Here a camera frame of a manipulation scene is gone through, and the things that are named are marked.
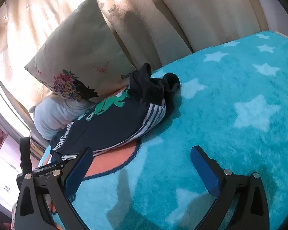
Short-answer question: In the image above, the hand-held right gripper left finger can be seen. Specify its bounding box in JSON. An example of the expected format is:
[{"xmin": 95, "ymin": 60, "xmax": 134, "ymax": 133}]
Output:
[{"xmin": 14, "ymin": 147, "xmax": 94, "ymax": 230}]

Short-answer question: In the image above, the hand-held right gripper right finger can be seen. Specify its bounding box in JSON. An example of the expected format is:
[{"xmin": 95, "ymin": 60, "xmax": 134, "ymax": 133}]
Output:
[{"xmin": 190, "ymin": 145, "xmax": 270, "ymax": 230}]

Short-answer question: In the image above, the pink wooden dresser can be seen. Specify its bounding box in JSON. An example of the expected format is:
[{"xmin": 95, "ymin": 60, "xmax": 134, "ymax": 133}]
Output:
[{"xmin": 0, "ymin": 134, "xmax": 23, "ymax": 211}]

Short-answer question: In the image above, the turquoise cartoon print blanket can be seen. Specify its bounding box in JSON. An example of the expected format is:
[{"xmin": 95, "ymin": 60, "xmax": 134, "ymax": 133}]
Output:
[{"xmin": 11, "ymin": 30, "xmax": 288, "ymax": 230}]

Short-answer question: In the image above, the grey plush pillow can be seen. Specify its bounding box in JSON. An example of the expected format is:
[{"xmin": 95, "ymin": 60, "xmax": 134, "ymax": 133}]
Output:
[{"xmin": 30, "ymin": 94, "xmax": 96, "ymax": 140}]

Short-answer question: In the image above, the cream floral cushion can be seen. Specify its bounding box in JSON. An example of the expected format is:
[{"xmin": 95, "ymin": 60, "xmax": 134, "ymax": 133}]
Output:
[{"xmin": 24, "ymin": 0, "xmax": 137, "ymax": 103}]

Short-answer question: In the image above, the beige embroidered curtain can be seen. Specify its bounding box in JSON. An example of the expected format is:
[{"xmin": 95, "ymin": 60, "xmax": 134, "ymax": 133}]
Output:
[{"xmin": 0, "ymin": 0, "xmax": 164, "ymax": 96}]

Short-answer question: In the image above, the window frame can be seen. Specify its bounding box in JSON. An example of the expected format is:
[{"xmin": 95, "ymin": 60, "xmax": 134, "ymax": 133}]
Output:
[{"xmin": 0, "ymin": 65, "xmax": 33, "ymax": 135}]

